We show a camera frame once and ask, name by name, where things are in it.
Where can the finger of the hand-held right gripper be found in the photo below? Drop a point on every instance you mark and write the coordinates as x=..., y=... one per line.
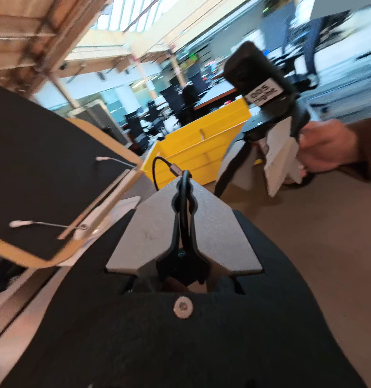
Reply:
x=231, y=157
x=250, y=174

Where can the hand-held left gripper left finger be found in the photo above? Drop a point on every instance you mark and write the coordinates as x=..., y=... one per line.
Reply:
x=143, y=233

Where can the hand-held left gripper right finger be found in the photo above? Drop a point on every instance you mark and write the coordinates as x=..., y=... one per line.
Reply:
x=221, y=239

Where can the person's right forearm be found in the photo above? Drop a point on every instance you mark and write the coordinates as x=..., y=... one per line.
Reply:
x=369, y=145

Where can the person's right hand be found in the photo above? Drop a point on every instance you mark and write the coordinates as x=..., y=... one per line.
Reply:
x=325, y=145

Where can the yellow plastic bin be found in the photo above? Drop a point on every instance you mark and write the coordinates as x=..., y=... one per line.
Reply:
x=200, y=145

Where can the wooden office table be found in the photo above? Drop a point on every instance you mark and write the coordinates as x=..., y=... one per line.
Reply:
x=215, y=94

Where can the black office chair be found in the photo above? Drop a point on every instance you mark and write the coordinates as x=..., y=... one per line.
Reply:
x=137, y=125
x=190, y=97

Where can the white-tipped metal pin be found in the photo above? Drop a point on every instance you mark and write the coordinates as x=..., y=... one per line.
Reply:
x=18, y=223
x=103, y=158

